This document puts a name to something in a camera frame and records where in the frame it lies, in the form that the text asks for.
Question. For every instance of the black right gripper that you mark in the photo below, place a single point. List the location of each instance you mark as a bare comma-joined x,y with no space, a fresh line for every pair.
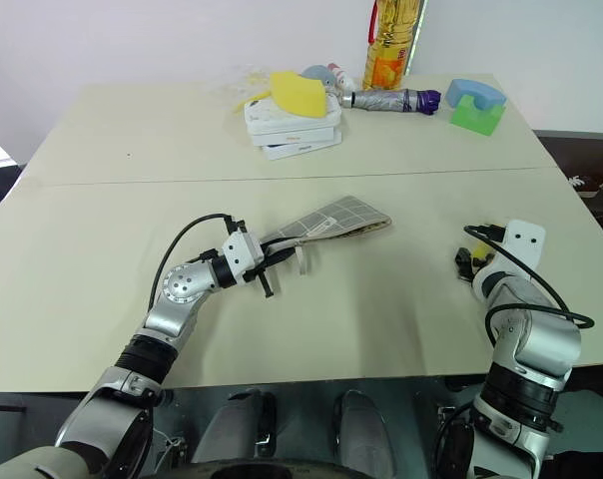
482,263

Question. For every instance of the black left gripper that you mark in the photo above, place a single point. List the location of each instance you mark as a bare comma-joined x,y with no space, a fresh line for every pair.
264,259

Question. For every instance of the yellow highlighter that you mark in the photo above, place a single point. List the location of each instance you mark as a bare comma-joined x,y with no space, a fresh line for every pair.
481,251

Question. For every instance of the grey grid pattern pouch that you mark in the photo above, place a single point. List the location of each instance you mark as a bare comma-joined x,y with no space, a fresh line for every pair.
339,217

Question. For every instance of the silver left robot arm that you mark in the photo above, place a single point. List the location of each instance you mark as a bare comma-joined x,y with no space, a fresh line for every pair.
179,285

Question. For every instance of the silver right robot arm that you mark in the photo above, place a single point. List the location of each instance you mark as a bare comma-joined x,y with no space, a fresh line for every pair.
541,339

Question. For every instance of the white flat box blue print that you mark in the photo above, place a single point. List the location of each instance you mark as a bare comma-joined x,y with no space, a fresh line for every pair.
301,148

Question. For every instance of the white flat box orange print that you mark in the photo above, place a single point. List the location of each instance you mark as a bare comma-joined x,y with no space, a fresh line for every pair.
294,136

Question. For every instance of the green foam block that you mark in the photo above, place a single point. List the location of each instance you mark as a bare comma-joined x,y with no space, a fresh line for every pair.
473,120

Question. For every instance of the dark item with white print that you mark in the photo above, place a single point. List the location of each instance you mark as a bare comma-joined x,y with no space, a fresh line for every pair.
588,184

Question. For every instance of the blue foam block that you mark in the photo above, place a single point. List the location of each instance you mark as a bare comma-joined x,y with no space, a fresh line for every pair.
473,92

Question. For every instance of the yellow sponge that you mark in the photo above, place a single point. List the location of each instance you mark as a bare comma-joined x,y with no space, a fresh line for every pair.
299,95

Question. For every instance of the dark grey rounded shape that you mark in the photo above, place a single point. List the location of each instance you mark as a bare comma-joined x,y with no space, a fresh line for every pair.
364,424

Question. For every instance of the folded silver purple umbrella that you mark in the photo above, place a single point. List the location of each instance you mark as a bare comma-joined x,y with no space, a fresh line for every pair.
389,100

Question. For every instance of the grey plush toy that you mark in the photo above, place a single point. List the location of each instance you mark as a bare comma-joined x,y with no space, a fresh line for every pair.
319,77

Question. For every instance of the black curved rim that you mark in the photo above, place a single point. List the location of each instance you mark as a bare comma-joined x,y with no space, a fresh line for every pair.
281,469

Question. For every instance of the yellow oil bottle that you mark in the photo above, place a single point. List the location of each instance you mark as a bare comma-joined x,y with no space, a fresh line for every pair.
387,55

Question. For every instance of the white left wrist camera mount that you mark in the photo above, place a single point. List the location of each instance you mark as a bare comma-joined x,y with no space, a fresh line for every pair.
239,254

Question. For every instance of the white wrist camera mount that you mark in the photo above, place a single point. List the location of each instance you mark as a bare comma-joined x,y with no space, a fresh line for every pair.
239,254
526,244

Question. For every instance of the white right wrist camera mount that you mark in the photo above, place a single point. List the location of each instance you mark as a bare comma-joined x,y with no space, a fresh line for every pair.
526,244

